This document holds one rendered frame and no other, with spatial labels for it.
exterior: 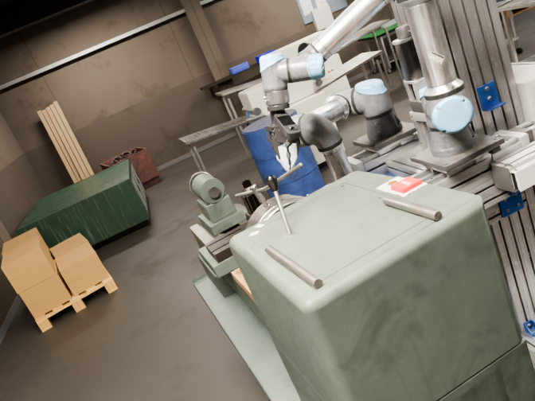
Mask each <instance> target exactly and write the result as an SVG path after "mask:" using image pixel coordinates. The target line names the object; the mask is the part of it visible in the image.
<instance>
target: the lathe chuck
mask: <svg viewBox="0 0 535 401"><path fill-rule="evenodd" d="M279 198H280V200H281V202H284V201H288V200H291V199H297V198H305V197H302V196H292V195H290V194H283V195H279ZM266 202H267V203H268V204H271V205H270V206H269V207H268V208H266V209H263V207H264V205H263V204H262V205H261V206H259V207H258V209H257V210H255V211H254V213H253V214H252V216H251V217H250V219H249V221H248V223H247V226H246V228H245V230H246V229H247V228H250V227H251V226H253V225H255V224H257V223H259V222H260V221H261V219H262V218H263V217H264V215H265V214H266V213H267V212H268V211H269V210H271V209H272V208H273V207H275V206H276V205H277V202H276V199H275V197H273V198H271V199H269V200H267V201H266Z"/></svg>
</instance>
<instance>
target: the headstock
mask: <svg viewBox="0 0 535 401"><path fill-rule="evenodd" d="M393 178H395V177H390V176H386V175H381V174H376V173H367V172H361V171H354V172H352V173H350V174H348V175H346V176H344V177H342V178H340V179H339V180H337V181H335V182H333V183H331V184H329V185H328V186H326V187H324V188H322V189H320V190H319V191H317V192H315V193H312V194H311V195H309V196H308V197H305V198H303V199H302V200H299V201H298V202H296V203H294V204H292V205H290V206H288V207H287V208H285V209H284V211H285V214H286V217H287V221H288V223H289V226H290V228H291V230H292V231H296V234H295V235H294V236H292V237H289V238H284V237H283V236H284V235H285V234H286V233H287V230H286V228H285V225H284V222H283V219H282V216H281V214H280V212H277V213H276V214H274V215H272V216H269V219H268V220H265V221H263V220H262V221H260V222H259V223H257V224H255V225H253V226H251V227H250V228H247V229H246V230H244V231H242V232H240V233H238V234H236V235H235V236H233V237H232V238H231V239H230V242H229V246H230V249H231V252H232V254H233V256H234V258H235V260H236V263H237V265H238V267H239V268H240V271H241V273H242V275H243V277H244V280H245V282H246V283H247V285H248V288H249V290H250V292H251V294H252V296H253V298H254V300H255V302H256V304H257V307H258V309H259V311H260V313H261V315H262V317H263V319H264V322H265V324H266V326H267V328H268V330H269V332H270V334H271V337H272V339H273V341H274V342H275V343H276V344H277V345H278V346H279V348H280V349H281V350H282V351H283V353H284V354H285V355H286V356H287V358H288V359H289V360H290V361H291V362H292V364H293V365H294V366H295V367H296V368H297V369H298V370H299V371H300V373H301V374H302V375H303V376H304V377H305V379H306V380H307V381H308V382H309V384H310V385H311V386H312V387H313V389H315V390H316V392H317V393H318V394H319V395H320V396H321V397H322V399H323V400H324V401H436V400H438V399H440V398H441V397H443V396H444V395H446V394H447V393H448V392H449V391H451V390H452V389H454V388H455V387H457V386H459V385H460V384H461V383H462V382H464V381H465V380H467V379H469V378H470V377H471V376H473V375H474V374H475V373H477V372H479V371H480V370H481V369H483V368H484V367H486V366H487V365H488V364H490V363H491V362H493V361H494V360H496V359H497V358H499V357H500V356H501V355H503V354H504V353H506V352H507V351H509V350H510V349H512V348H513V347H514V346H515V345H517V344H519V343H520V342H521V340H522V337H521V332H520V329H519V326H518V323H517V318H516V315H515V312H514V307H513V304H512V301H511V298H510V293H509V291H508V287H507V285H506V280H505V276H504V274H503V270H502V265H501V263H500V259H499V257H498V252H497V248H496V246H495V242H494V237H493V235H492V231H491V229H490V224H489V221H488V218H487V215H486V210H485V207H484V204H483V201H482V198H481V197H480V196H479V195H475V194H471V193H465V192H461V191H457V190H454V189H447V188H444V187H440V186H436V185H430V184H426V185H424V186H422V187H421V188H419V189H417V190H416V191H414V192H412V193H410V194H408V195H407V196H405V197H401V196H398V195H395V194H392V193H387V192H384V191H381V190H378V189H376V188H377V187H379V186H381V185H383V184H384V183H386V182H388V181H391V180H392V179H393ZM386 196H388V197H393V198H396V199H399V200H402V201H407V202H410V203H413V204H418V205H420V206H424V207H426V208H431V209H435V210H437V211H441V212H442V218H441V219H440V220H438V221H436V220H432V219H429V218H427V217H424V216H419V215H416V214H414V213H411V212H406V211H404V210H401V209H398V208H394V207H391V206H388V205H386V204H384V203H383V198H384V197H386ZM258 224H265V225H264V226H263V227H262V228H255V226H256V225H258ZM256 231H259V233H258V234H257V235H253V236H250V235H251V233H252V232H256ZM267 245H271V246H273V247H274V248H275V249H277V250H278V251H280V252H282V253H283V254H285V255H286V256H287V257H288V258H290V259H292V260H293V261H295V262H296V263H297V264H299V265H300V266H302V267H304V268H305V269H307V270H308V271H309V272H311V273H312V274H314V275H315V276H317V277H318V278H320V279H321V280H322V287H321V288H319V289H315V288H314V287H313V286H312V285H310V284H309V283H307V282H306V281H304V280H303V279H302V278H300V277H299V276H298V275H296V274H295V273H294V272H292V271H290V270H289V269H288V268H286V267H285V266H284V265H283V264H281V263H280V262H278V261H277V260H276V259H274V258H272V257H271V256H270V255H269V254H268V253H266V252H265V247H266V246H267Z"/></svg>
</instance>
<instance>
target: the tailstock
mask: <svg viewBox="0 0 535 401"><path fill-rule="evenodd" d="M189 189H190V191H191V192H192V194H194V195H195V196H197V197H200V198H199V199H198V200H197V203H198V205H199V207H200V209H201V211H202V214H201V215H200V216H198V218H199V220H200V221H201V224H203V225H204V226H205V227H206V228H207V229H208V230H209V231H210V232H211V233H212V234H213V235H214V236H216V235H217V234H219V233H221V232H223V231H225V230H227V229H229V228H231V227H232V226H234V225H236V224H238V223H239V222H241V221H243V220H246V217H245V214H244V212H243V210H241V209H240V208H238V207H236V206H235V205H234V204H233V202H232V199H231V197H230V196H229V195H228V194H227V193H225V187H224V185H223V183H222V182H221V181H219V180H217V179H216V178H214V177H212V176H211V175H210V174H209V173H206V172H198V173H195V174H194V175H193V176H192V177H191V178H190V180H189Z"/></svg>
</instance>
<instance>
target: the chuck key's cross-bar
mask: <svg viewBox="0 0 535 401"><path fill-rule="evenodd" d="M302 166H303V164H302V163H299V164H298V165H297V166H295V167H294V168H292V169H290V170H289V171H288V172H286V173H285V174H284V175H282V176H281V177H279V178H277V180H278V183H279V182H280V181H282V180H283V179H284V178H286V177H288V176H289V175H290V174H292V173H294V172H295V171H296V170H297V169H299V168H301V167H302ZM268 189H269V187H268V186H266V187H263V188H260V189H257V192H258V193H259V192H263V191H266V190H268ZM250 194H253V191H252V190H251V191H247V192H244V193H238V194H236V195H235V197H242V196H247V195H250Z"/></svg>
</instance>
